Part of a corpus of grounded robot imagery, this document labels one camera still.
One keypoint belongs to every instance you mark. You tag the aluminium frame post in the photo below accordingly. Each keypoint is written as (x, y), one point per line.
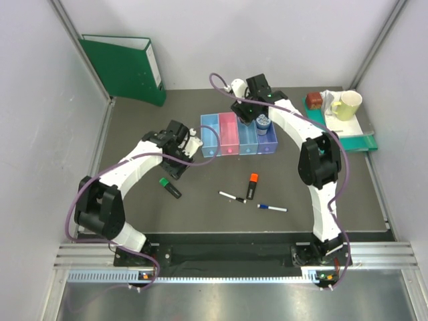
(67, 23)
(379, 40)

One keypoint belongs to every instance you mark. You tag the aluminium frame post right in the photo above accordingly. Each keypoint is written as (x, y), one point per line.
(379, 40)

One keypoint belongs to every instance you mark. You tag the pink drawer box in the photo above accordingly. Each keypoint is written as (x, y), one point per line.
(229, 135)

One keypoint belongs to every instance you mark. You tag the teal clip file folder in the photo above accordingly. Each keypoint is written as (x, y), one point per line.
(350, 144)

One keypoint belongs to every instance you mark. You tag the blue white marker pen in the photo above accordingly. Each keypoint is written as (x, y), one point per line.
(268, 207)

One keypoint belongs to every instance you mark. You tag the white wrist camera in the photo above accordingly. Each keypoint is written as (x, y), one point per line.
(192, 143)
(237, 88)

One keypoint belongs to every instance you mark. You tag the aluminium front rail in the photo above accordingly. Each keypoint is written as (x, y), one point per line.
(368, 255)

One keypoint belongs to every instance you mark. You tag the orange highlighter marker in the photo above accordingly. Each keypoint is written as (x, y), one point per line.
(252, 186)

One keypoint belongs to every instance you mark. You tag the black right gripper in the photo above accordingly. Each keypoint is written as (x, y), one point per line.
(238, 108)

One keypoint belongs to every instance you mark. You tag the green highlighter marker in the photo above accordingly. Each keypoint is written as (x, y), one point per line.
(167, 185)

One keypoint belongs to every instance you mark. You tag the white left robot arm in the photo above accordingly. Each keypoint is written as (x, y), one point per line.
(100, 207)

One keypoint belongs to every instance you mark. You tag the sky blue drawer box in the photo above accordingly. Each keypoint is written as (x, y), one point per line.
(248, 140)

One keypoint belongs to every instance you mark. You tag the dark red cube box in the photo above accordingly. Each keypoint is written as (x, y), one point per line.
(314, 101)

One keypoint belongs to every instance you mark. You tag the patterned washi tape roll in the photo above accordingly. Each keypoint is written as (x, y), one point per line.
(262, 124)

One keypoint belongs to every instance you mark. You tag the aluminium frame post left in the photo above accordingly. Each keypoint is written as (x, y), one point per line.
(67, 23)

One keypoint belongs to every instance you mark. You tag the purple drawer box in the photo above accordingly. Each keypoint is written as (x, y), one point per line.
(268, 143)

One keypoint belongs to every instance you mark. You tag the white printed paper sheet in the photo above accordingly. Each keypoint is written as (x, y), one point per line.
(348, 128)

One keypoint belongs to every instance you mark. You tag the white slotted cable duct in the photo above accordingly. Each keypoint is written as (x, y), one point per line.
(309, 275)

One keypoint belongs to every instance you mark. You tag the crumpled patterned wrapper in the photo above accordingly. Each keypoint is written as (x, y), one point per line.
(328, 98)

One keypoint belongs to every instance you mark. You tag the yellow-green ceramic mug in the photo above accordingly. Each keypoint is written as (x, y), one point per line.
(349, 102)

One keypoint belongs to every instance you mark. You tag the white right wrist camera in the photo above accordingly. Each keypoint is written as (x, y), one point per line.
(237, 88)

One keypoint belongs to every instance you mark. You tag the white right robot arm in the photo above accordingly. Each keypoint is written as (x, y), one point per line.
(318, 166)

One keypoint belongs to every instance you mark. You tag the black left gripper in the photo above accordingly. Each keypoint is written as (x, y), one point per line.
(174, 172)

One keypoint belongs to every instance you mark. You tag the light blue drawer box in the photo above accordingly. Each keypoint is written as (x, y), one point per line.
(210, 123)

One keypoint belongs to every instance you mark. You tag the green lever arch binder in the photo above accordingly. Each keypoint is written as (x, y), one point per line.
(126, 66)

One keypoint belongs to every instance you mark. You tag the black white marker pen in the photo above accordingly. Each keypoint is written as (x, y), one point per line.
(239, 199)

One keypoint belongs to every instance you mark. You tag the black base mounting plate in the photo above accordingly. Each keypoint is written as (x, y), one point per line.
(171, 254)

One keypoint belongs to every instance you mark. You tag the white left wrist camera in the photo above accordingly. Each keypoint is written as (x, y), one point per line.
(192, 143)

